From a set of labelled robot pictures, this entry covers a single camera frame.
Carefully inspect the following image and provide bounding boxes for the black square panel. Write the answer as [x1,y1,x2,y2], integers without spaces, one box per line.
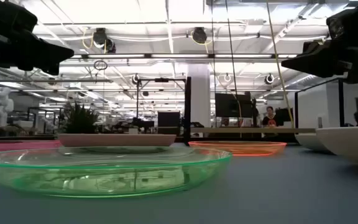
[157,111,181,136]

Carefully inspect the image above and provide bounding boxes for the orange transparent plastic plate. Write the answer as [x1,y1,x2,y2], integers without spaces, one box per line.
[188,140,288,157]

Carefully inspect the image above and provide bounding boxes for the black hanging cable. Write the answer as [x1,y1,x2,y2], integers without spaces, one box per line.
[224,0,242,128]

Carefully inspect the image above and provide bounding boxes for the white pillar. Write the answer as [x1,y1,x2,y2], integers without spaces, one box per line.
[187,63,212,129]

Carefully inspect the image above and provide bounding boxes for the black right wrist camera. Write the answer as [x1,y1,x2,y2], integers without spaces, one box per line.
[326,0,358,41]

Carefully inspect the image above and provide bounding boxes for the black metal table frame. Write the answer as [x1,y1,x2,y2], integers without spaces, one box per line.
[0,133,358,147]

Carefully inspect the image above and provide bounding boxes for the small green potted plant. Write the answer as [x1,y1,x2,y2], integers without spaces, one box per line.
[58,101,101,135]

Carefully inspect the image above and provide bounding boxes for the yellow cable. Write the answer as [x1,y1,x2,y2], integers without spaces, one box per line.
[265,0,295,129]

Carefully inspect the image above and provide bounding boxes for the green transparent plastic plate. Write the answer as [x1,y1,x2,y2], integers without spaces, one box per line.
[0,146,233,199]

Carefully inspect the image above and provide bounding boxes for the pink transparent plastic plate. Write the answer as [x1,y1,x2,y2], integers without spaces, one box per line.
[0,139,62,155]

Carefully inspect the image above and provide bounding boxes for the black computer monitor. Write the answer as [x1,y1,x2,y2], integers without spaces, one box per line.
[214,92,254,119]

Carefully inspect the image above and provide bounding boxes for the salmon pink opaque plate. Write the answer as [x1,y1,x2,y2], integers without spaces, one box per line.
[57,133,178,148]

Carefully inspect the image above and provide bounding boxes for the black ceiling cable reel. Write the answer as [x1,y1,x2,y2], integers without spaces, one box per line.
[190,26,209,45]
[91,27,117,54]

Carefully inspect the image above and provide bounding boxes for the beige opaque plate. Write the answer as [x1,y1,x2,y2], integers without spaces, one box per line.
[315,125,358,166]

